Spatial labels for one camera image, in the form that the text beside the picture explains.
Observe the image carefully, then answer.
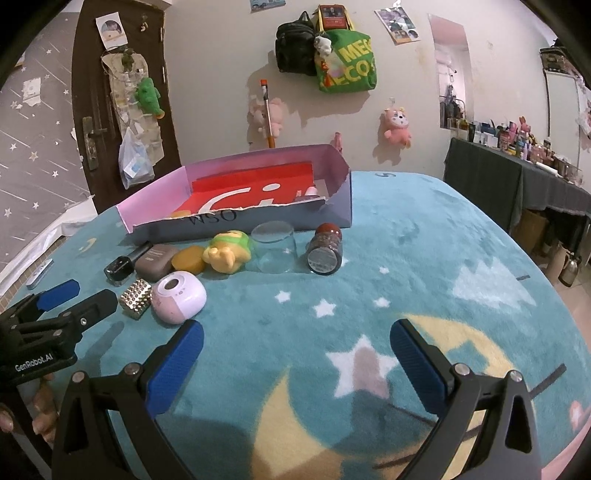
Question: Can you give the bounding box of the wall photo poster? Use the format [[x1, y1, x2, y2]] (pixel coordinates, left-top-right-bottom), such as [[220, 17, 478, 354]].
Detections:
[[374, 7, 422, 45]]

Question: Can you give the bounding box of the red paper liner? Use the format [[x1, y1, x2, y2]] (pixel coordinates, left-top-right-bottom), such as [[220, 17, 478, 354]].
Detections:
[[173, 161, 319, 217]]

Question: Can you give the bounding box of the studded metal block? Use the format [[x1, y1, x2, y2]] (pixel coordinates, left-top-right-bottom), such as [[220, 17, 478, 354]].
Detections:
[[119, 279, 153, 320]]

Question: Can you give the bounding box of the pink plush pig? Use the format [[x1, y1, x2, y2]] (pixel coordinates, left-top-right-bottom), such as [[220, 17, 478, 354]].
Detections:
[[248, 97, 287, 137]]

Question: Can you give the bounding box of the pink white round device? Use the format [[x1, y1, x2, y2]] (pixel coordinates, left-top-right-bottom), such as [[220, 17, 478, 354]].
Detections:
[[151, 272, 208, 326]]

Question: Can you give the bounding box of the pink cardboard box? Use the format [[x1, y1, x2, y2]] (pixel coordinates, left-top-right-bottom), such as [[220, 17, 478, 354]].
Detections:
[[115, 144, 354, 247]]

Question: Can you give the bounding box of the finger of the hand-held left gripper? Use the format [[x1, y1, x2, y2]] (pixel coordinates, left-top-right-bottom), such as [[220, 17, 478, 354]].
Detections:
[[60, 289, 119, 329], [0, 279, 81, 325]]

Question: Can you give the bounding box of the yellow green toy figure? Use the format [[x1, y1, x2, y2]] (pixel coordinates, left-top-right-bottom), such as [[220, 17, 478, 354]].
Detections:
[[202, 229, 254, 274]]

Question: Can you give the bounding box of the spice jar with red lid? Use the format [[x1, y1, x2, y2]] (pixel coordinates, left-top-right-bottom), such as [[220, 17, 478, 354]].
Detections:
[[306, 223, 345, 275]]

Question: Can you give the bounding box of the clear plastic bag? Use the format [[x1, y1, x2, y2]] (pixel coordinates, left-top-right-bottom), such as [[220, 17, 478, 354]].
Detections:
[[118, 127, 155, 190]]

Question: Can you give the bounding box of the white cabinet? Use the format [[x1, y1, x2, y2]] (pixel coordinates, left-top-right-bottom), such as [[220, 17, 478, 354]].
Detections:
[[542, 74, 591, 153]]

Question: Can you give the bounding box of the metal kettle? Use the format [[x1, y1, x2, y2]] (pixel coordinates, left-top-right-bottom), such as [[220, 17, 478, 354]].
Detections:
[[558, 251, 583, 288]]

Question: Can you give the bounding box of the black backpack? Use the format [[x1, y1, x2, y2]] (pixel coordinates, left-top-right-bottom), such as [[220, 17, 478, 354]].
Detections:
[[275, 11, 319, 77]]

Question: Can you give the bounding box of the dark wooden door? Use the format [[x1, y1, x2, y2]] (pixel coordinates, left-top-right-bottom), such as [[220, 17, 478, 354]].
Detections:
[[72, 0, 183, 217]]

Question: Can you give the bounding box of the grey eye shadow case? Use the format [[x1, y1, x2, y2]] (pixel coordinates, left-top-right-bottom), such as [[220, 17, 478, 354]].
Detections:
[[134, 244, 179, 281]]

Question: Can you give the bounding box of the green plush crocodile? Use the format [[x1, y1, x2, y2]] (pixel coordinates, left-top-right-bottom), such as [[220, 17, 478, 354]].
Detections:
[[134, 77, 165, 119]]

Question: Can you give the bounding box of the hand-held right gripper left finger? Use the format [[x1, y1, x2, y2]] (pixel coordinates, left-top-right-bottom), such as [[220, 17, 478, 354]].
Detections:
[[51, 319, 205, 480]]

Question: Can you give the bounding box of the orange grey mop handle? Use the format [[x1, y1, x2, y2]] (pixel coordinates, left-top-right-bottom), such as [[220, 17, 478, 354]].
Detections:
[[260, 79, 278, 149]]

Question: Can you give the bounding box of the clear hanging organizer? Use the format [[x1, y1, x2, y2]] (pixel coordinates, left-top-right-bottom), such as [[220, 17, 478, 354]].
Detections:
[[102, 46, 167, 162]]

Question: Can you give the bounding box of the brown cardboard box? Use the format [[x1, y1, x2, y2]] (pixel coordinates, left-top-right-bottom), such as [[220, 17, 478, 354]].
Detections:
[[515, 210, 550, 254]]

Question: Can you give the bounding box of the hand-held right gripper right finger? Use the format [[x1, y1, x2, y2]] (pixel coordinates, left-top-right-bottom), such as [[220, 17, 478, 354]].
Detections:
[[389, 318, 542, 480]]

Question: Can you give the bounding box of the black nail polish bottle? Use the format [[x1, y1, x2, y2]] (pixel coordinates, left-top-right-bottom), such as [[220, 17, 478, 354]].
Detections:
[[104, 241, 153, 282]]

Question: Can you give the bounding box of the pink plush bear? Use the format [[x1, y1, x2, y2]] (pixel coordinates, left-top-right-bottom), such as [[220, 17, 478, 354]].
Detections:
[[381, 107, 413, 148]]

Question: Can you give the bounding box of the orange round disc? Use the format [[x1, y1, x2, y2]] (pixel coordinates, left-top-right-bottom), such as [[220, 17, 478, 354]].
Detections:
[[172, 246, 207, 274]]

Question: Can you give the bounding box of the row of cosmetic bottles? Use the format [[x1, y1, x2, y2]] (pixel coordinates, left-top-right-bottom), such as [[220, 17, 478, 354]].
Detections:
[[455, 115, 591, 181]]

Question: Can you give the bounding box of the clear glass jar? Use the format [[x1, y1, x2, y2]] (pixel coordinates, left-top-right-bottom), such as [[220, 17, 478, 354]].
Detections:
[[250, 222, 296, 274]]

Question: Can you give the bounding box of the red photo card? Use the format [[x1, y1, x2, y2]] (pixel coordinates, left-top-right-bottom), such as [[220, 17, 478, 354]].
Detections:
[[318, 4, 347, 31]]

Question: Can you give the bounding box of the table with dark cloth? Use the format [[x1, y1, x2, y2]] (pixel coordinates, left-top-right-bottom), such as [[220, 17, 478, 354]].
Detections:
[[443, 137, 591, 241]]

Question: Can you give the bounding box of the person's left hand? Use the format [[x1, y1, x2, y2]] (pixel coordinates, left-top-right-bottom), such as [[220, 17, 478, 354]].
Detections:
[[0, 371, 58, 446]]

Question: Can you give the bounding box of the green tote bag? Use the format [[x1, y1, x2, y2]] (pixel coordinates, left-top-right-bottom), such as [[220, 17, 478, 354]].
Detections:
[[315, 18, 377, 94]]

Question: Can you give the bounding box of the metal door handle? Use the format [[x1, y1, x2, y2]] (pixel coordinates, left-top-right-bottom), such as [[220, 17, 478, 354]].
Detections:
[[82, 117, 109, 171]]

